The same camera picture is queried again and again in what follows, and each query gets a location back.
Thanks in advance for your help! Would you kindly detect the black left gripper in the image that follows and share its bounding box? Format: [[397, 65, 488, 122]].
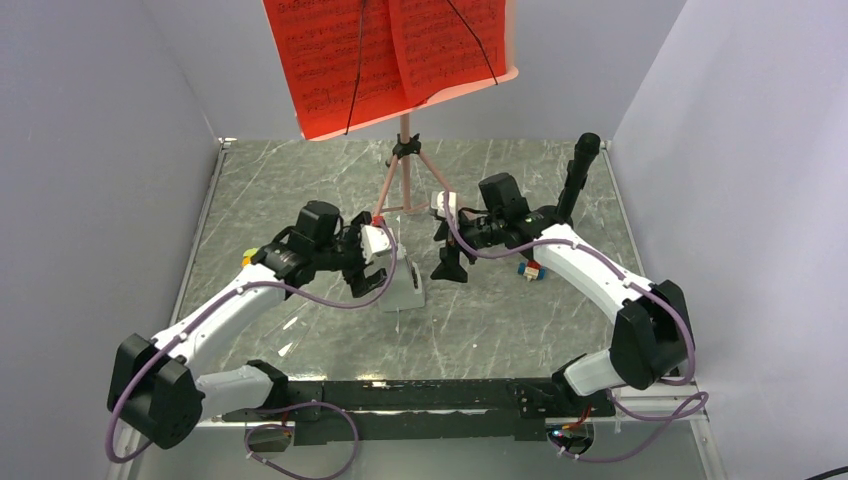
[[314, 213, 387, 296]]

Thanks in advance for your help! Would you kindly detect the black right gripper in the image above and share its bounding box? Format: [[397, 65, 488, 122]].
[[431, 209, 505, 283]]

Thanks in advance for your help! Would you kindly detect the clear plastic metronome cover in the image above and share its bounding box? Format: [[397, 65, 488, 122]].
[[261, 312, 314, 360]]

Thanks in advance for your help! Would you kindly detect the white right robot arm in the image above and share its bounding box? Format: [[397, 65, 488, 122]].
[[430, 173, 695, 415]]

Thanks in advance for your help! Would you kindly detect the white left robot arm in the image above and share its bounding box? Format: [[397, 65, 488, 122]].
[[106, 200, 399, 463]]

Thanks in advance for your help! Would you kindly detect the red blue toy block car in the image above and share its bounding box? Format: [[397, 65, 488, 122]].
[[517, 261, 546, 281]]

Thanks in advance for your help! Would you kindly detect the yellow green orange toy block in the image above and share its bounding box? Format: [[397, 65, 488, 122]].
[[241, 248, 258, 266]]

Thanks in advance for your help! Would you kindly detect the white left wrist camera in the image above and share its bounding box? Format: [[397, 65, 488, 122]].
[[360, 216, 392, 264]]

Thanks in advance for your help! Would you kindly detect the black recorder on round base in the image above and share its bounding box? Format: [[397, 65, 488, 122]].
[[556, 132, 602, 225]]

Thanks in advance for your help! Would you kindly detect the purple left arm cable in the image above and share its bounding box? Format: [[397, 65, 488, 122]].
[[104, 221, 399, 480]]

